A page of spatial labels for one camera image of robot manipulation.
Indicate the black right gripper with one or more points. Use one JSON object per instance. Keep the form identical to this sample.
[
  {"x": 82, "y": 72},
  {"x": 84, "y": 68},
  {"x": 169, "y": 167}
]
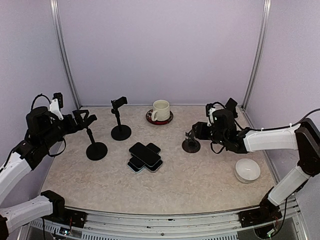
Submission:
[{"x": 200, "y": 133}]

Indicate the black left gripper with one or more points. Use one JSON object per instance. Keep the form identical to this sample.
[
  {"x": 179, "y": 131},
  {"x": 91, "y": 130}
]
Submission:
[{"x": 72, "y": 127}]

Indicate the black folding phone stand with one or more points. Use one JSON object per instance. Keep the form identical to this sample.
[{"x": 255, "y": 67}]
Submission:
[{"x": 231, "y": 105}]

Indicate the black plate phone stand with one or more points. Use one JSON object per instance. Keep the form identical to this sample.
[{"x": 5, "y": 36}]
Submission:
[{"x": 190, "y": 144}]

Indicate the tall black clamp phone stand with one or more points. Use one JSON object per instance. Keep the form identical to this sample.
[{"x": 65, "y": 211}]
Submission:
[{"x": 120, "y": 132}]

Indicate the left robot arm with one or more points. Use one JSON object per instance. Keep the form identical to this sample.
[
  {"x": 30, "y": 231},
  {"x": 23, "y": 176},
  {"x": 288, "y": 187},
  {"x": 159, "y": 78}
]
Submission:
[{"x": 21, "y": 201}]

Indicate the short black phone stand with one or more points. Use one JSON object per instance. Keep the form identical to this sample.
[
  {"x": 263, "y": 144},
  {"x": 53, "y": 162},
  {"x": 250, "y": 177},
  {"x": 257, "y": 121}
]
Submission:
[{"x": 96, "y": 150}]

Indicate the light blue bottom phone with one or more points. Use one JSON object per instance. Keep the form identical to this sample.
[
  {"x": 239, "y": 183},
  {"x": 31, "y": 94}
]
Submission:
[{"x": 136, "y": 166}]

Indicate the black phone crossing stack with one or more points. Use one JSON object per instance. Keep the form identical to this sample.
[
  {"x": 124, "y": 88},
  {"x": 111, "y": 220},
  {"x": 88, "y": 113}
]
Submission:
[{"x": 153, "y": 148}]

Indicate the white bowl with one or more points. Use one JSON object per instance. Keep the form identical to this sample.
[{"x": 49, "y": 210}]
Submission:
[{"x": 247, "y": 170}]

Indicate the white ceramic mug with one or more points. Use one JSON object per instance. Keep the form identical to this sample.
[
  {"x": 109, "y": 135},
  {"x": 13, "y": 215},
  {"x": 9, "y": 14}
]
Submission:
[{"x": 160, "y": 111}]

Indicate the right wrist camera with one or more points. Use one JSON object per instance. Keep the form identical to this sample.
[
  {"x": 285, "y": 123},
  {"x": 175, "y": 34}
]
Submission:
[{"x": 209, "y": 109}]

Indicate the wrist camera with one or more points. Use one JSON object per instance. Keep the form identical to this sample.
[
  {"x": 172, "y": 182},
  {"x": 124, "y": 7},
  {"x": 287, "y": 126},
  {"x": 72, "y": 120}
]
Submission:
[
  {"x": 209, "y": 109},
  {"x": 56, "y": 105}
]

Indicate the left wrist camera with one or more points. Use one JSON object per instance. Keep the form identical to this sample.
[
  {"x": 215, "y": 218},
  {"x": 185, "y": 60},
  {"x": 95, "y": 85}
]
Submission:
[{"x": 56, "y": 105}]

